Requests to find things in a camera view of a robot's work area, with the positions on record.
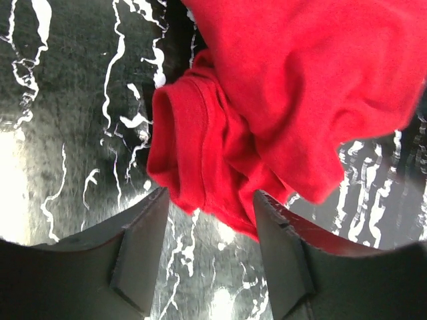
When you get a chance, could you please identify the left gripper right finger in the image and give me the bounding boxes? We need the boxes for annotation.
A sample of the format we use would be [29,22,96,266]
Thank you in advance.
[254,191,426,319]

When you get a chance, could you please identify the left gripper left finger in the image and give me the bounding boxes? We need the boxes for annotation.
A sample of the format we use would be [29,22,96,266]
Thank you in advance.
[1,188,169,319]

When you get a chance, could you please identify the red t-shirt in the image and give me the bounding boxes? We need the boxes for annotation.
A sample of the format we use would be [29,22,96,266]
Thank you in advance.
[147,1,426,238]

